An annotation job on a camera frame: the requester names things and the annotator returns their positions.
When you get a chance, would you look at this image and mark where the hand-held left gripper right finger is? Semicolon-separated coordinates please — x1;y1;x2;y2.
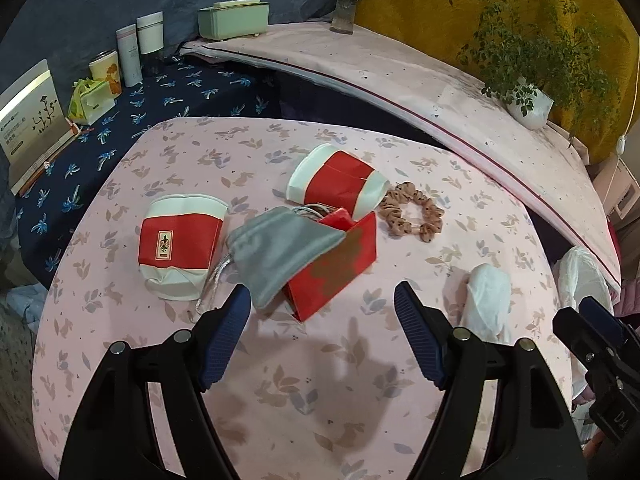
394;281;588;480

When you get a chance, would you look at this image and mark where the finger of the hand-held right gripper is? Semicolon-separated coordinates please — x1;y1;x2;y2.
552;305;626;386
580;296;640;348

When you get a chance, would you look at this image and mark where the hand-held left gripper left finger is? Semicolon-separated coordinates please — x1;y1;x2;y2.
59;284;252;480

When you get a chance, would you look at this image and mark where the trash bin with white liner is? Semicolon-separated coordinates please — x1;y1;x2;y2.
556;247;615;431

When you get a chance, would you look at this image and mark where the pink puffer jacket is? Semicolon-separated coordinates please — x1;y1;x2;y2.
615;280;640;317

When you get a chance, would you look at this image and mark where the red cloth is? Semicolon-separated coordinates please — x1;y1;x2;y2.
606;215;624;263

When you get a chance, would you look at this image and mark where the red paper bag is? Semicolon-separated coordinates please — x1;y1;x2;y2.
281;207;377;322

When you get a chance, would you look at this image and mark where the pink rabbit print tablecloth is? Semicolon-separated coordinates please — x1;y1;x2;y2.
31;116;576;480

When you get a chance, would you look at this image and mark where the red white pouch with label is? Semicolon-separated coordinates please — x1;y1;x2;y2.
138;194;228;302

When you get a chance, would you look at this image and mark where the white appliance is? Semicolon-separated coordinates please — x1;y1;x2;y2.
597;155;640;221

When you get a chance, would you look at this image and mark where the beige scrunchie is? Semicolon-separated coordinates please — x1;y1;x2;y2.
378;181;445;243

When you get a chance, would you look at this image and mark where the plain red white pouch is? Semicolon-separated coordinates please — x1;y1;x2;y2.
287;143;390;220

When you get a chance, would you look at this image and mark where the green plant in white pot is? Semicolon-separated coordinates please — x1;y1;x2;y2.
444;0;621;131

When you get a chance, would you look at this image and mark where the navy floral cloth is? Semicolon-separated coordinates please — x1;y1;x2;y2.
12;55;281;291

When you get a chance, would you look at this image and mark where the pink dotted blanket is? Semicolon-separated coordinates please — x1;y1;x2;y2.
179;19;622;301

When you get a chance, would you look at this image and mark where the green tissue pack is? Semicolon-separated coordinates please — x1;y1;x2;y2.
67;77;115;126

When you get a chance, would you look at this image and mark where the yellow printed can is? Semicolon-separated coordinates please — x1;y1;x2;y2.
89;50;122;97

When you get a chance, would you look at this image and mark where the white card stand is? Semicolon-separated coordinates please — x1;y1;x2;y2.
0;58;81;196

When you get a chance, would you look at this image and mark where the tall white bottle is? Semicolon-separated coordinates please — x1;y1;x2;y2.
116;24;143;88

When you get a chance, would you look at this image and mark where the white tumbler with dark base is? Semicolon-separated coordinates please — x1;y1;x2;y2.
136;11;166;76

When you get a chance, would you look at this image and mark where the pale green box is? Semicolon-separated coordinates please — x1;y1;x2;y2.
196;0;271;42

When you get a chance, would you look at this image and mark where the mustard yellow backdrop cloth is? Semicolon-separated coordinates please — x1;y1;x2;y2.
355;0;640;166

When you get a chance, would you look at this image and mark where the blue grey backdrop cloth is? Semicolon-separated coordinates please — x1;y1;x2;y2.
0;0;341;111

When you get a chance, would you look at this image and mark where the grey drawstring pouch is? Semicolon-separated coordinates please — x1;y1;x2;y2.
187;203;347;322

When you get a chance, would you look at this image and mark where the white cable with switch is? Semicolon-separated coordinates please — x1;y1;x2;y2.
567;95;640;161

